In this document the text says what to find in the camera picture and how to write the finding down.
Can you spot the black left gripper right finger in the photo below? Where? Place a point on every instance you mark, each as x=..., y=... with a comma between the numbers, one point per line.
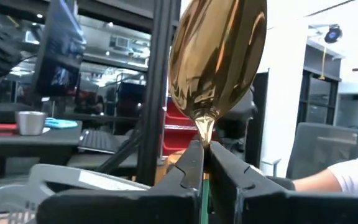
x=235, y=186

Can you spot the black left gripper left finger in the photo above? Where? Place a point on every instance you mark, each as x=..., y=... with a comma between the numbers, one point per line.
x=185, y=186

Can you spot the grey office chair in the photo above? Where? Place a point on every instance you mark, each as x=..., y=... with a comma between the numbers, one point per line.
x=323, y=149

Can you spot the black keyboard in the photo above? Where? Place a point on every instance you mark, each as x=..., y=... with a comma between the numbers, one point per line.
x=99, y=141

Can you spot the person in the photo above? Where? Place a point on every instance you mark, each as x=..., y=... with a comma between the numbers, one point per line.
x=353, y=174

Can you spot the grey plastic cutlery bin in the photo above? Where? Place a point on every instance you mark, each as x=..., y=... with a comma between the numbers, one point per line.
x=61, y=174

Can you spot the cyan flat object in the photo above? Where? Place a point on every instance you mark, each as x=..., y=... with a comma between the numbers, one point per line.
x=61, y=123

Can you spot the black desk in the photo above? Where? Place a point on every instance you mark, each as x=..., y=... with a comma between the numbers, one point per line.
x=42, y=144

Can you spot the silver metal cup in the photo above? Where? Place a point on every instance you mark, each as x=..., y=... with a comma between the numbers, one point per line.
x=30, y=123

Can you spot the black ceiling device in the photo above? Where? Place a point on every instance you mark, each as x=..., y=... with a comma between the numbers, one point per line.
x=332, y=33

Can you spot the black computer monitor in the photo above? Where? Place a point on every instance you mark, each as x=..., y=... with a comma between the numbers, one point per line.
x=59, y=49

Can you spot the black aluminium table frame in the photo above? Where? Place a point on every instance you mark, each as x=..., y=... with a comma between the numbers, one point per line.
x=157, y=93

